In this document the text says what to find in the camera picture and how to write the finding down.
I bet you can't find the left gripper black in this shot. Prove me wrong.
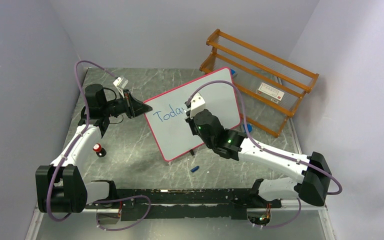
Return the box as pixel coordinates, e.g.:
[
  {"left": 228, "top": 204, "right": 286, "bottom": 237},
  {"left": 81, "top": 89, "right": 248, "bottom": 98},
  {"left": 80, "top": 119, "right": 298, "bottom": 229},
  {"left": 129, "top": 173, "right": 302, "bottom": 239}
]
[{"left": 102, "top": 89, "right": 152, "bottom": 120}]

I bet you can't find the whiteboard with pink frame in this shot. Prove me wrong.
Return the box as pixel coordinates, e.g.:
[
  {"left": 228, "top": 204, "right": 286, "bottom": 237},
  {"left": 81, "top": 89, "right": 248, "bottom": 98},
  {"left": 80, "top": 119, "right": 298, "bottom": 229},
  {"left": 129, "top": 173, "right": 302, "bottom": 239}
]
[{"left": 145, "top": 67, "right": 241, "bottom": 162}]

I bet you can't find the blue marker cap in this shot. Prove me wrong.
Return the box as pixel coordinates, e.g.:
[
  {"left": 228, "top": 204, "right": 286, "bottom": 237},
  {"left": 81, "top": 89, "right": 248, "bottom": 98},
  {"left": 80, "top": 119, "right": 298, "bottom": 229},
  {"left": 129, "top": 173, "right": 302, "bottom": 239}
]
[{"left": 190, "top": 165, "right": 200, "bottom": 173}]

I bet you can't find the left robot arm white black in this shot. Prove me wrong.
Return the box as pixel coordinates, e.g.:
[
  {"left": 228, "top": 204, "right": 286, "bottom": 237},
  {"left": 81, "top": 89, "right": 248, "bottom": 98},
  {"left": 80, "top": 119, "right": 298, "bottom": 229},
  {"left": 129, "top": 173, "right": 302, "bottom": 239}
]
[{"left": 35, "top": 84, "right": 152, "bottom": 214}]

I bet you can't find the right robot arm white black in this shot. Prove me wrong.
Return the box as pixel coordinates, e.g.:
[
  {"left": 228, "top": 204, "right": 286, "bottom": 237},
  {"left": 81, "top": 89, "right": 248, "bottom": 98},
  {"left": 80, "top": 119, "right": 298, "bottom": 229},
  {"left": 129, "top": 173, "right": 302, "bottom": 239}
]
[{"left": 185, "top": 109, "right": 332, "bottom": 207}]

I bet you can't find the blue eraser on table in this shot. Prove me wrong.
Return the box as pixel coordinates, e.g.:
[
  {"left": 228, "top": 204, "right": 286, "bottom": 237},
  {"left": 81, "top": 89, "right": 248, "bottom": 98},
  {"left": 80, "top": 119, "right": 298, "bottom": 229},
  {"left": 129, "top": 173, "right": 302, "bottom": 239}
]
[{"left": 243, "top": 123, "right": 253, "bottom": 133}]

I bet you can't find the white labelled box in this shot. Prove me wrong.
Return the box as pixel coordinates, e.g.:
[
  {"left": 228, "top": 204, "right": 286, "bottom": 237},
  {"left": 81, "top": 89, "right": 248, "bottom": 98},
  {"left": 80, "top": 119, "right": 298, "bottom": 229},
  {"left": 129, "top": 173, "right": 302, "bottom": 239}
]
[{"left": 256, "top": 82, "right": 285, "bottom": 104}]

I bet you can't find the orange wooden shelf rack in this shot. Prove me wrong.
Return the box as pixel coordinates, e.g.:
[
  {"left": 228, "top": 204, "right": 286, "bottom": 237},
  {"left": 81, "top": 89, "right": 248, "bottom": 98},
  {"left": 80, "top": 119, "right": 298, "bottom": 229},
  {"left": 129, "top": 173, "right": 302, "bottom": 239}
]
[{"left": 199, "top": 29, "right": 319, "bottom": 138}]

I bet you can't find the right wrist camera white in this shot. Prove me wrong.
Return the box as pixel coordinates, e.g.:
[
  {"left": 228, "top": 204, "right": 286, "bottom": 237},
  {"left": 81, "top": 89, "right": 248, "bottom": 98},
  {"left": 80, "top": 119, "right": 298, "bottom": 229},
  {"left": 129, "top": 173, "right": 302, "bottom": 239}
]
[{"left": 185, "top": 93, "right": 206, "bottom": 119}]

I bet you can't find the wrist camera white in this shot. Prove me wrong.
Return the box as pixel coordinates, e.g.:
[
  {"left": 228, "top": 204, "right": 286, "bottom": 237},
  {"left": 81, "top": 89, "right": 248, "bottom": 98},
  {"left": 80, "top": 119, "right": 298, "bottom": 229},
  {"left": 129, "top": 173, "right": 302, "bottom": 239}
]
[
  {"left": 185, "top": 93, "right": 206, "bottom": 119},
  {"left": 112, "top": 76, "right": 129, "bottom": 98}
]

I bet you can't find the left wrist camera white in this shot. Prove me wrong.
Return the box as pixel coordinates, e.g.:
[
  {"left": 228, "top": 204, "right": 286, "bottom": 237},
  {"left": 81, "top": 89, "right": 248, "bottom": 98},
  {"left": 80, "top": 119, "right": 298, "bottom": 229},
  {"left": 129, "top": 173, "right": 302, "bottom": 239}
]
[{"left": 112, "top": 76, "right": 129, "bottom": 98}]

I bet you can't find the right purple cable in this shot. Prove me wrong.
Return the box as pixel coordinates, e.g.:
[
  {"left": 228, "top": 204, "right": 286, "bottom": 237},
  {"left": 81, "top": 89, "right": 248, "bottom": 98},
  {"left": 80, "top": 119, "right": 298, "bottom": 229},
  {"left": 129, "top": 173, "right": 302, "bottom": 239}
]
[{"left": 185, "top": 80, "right": 343, "bottom": 229}]

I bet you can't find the purple cable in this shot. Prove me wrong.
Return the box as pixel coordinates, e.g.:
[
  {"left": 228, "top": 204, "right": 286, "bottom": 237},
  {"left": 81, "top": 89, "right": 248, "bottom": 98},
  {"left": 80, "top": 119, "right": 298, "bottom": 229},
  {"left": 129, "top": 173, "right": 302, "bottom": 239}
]
[
  {"left": 46, "top": 60, "right": 152, "bottom": 232},
  {"left": 185, "top": 80, "right": 343, "bottom": 229}
]

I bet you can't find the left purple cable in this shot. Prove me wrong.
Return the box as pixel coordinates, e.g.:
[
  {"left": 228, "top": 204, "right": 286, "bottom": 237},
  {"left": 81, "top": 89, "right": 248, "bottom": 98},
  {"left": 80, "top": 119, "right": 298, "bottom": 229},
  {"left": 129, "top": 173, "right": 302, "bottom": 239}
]
[{"left": 46, "top": 60, "right": 152, "bottom": 232}]

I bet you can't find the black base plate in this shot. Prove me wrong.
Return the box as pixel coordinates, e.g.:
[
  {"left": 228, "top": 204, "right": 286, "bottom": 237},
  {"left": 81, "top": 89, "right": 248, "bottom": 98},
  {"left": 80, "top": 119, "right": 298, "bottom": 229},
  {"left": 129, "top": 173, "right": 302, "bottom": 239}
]
[{"left": 85, "top": 188, "right": 282, "bottom": 221}]

